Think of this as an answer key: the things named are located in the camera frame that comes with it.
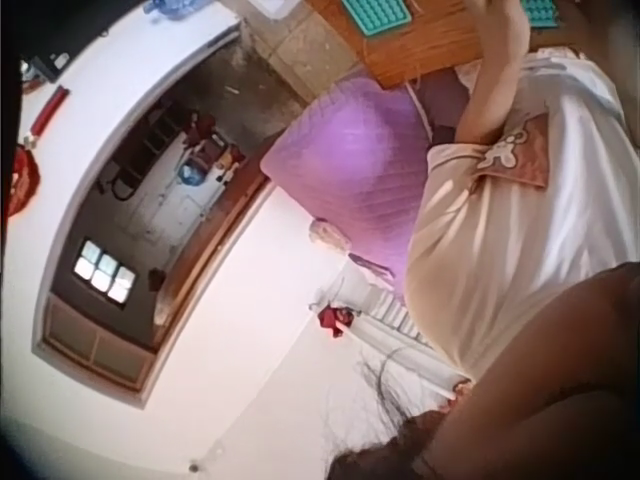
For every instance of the purple quilted bed cover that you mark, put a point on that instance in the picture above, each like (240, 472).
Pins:
(350, 170)

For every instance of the red cloth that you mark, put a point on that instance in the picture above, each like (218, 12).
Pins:
(336, 320)

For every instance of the white radiator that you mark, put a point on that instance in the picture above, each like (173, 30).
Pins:
(395, 310)

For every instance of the cluttered room shelf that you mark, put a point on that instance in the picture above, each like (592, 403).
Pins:
(210, 160)

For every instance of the window with panes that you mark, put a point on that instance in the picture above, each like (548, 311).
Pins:
(104, 270)

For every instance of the wooden table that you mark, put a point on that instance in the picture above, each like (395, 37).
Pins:
(425, 45)

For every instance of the teal silicone ice tray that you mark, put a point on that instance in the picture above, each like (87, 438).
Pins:
(539, 11)
(377, 14)

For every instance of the blue water bottle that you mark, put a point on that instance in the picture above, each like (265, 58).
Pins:
(170, 7)

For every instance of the red hanging scroll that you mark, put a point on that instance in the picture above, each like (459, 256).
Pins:
(48, 111)

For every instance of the wooden door frame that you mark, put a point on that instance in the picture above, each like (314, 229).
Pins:
(165, 220)

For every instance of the red wall ornament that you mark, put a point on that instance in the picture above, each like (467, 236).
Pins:
(21, 181)

